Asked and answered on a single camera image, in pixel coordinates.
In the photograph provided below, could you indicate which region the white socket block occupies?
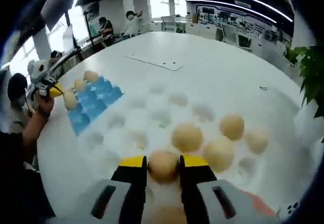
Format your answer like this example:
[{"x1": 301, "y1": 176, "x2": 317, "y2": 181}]
[{"x1": 285, "y1": 200, "x2": 301, "y2": 215}]

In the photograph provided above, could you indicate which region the white egg tray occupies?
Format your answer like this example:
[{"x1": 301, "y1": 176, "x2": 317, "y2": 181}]
[{"x1": 75, "y1": 81, "x2": 284, "y2": 224}]

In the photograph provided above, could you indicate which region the green potted plant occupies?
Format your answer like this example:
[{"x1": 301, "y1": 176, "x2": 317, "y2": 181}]
[{"x1": 285, "y1": 46, "x2": 324, "y2": 144}]

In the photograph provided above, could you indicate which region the white office chair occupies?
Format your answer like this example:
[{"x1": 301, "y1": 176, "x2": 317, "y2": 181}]
[
  {"x1": 222, "y1": 23, "x2": 239, "y2": 42},
  {"x1": 161, "y1": 16, "x2": 178, "y2": 32}
]

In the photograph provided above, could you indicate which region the white standing board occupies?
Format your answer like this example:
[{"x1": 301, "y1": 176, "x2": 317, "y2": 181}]
[{"x1": 62, "y1": 23, "x2": 74, "y2": 48}]

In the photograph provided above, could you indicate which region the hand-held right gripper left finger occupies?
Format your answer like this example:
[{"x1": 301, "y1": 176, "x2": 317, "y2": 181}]
[{"x1": 42, "y1": 155, "x2": 148, "y2": 224}]

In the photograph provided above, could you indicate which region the blue egg tray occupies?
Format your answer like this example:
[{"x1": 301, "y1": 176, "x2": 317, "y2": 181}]
[{"x1": 66, "y1": 75, "x2": 125, "y2": 137}]

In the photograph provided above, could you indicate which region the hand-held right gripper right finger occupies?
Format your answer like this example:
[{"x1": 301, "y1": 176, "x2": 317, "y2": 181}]
[{"x1": 179, "y1": 154, "x2": 257, "y2": 224}]

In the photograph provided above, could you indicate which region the dark hanging screen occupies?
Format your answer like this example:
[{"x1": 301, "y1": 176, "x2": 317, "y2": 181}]
[{"x1": 40, "y1": 0, "x2": 69, "y2": 32}]

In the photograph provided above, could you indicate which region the white low cabinet row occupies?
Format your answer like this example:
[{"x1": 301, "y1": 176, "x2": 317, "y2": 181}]
[{"x1": 186, "y1": 21, "x2": 287, "y2": 58}]

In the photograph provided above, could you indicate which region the person's black clothing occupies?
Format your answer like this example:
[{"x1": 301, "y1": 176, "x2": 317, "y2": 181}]
[{"x1": 0, "y1": 130, "x2": 56, "y2": 224}]

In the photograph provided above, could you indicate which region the white table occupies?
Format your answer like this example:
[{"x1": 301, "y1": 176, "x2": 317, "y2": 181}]
[{"x1": 36, "y1": 31, "x2": 324, "y2": 224}]

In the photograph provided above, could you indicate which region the person's left hand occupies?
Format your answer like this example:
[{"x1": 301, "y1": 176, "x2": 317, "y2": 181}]
[{"x1": 34, "y1": 92, "x2": 56, "y2": 116}]

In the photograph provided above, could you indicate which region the person's right hand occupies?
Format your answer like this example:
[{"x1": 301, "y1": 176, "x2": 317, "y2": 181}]
[{"x1": 240, "y1": 190, "x2": 277, "y2": 218}]

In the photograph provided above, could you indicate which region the white table socket panel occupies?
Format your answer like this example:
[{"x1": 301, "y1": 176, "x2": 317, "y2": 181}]
[{"x1": 125, "y1": 54, "x2": 183, "y2": 72}]

